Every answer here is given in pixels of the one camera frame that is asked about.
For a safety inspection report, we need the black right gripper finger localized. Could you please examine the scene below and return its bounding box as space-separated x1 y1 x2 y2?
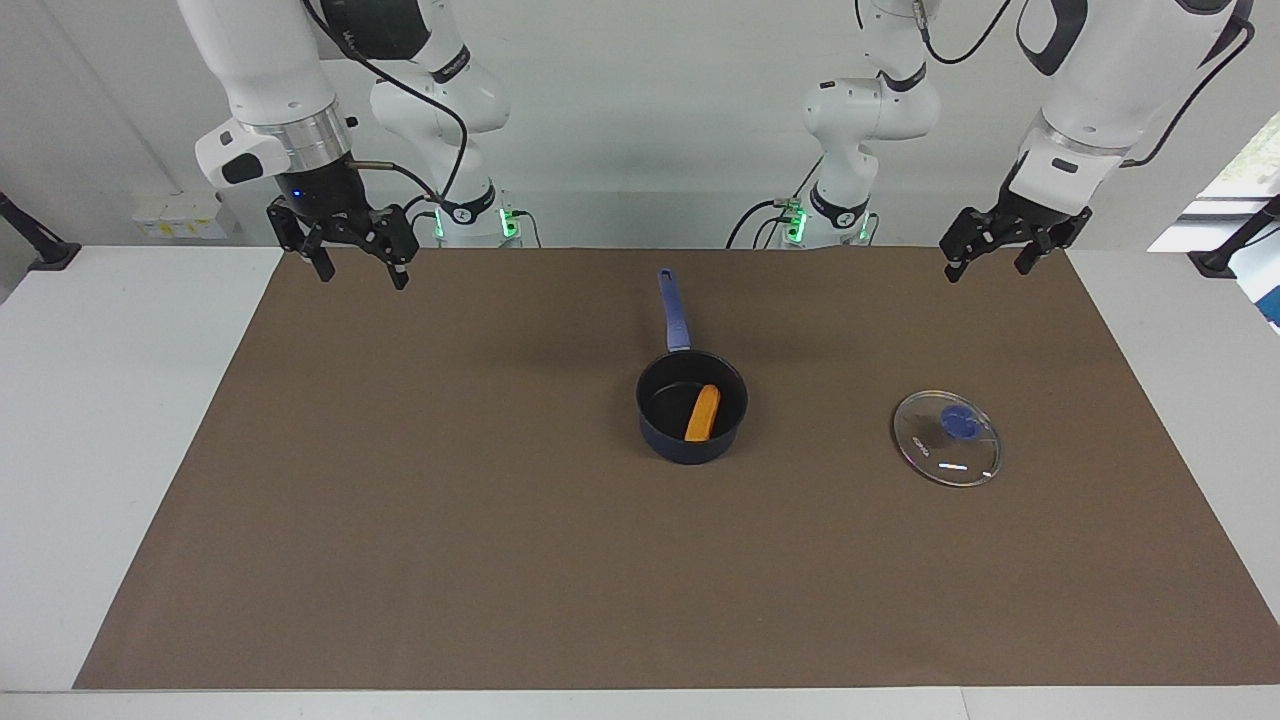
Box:
266 197 337 283
364 204 420 292

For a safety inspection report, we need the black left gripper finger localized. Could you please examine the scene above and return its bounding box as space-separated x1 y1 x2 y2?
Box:
1014 227 1077 277
939 206 1002 285

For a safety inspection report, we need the glass lid with blue knob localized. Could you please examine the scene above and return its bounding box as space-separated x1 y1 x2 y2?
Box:
892 390 1003 488

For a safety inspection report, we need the orange bread roll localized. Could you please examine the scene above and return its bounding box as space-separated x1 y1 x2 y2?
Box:
685 385 721 443

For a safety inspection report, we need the black clamp stand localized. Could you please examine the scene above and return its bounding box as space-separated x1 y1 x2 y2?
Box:
0 190 82 272
1188 194 1280 280

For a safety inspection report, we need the light blue object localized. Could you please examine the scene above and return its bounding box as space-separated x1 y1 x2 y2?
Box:
1238 243 1280 331

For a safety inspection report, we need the brown table mat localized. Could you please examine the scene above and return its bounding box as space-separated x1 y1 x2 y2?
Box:
73 247 1280 691

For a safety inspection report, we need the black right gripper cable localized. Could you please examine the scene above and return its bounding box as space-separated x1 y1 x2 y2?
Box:
300 0 469 206

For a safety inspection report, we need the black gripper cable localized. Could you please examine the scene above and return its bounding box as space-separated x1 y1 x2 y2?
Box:
300 0 469 206
915 0 1257 169

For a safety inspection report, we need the white wall socket box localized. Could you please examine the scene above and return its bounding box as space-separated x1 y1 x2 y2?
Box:
133 192 241 241

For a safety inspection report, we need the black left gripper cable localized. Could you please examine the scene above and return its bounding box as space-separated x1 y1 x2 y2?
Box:
915 0 1257 169

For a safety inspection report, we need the dark blue pot with handle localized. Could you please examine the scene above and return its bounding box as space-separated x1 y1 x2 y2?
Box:
636 266 749 466

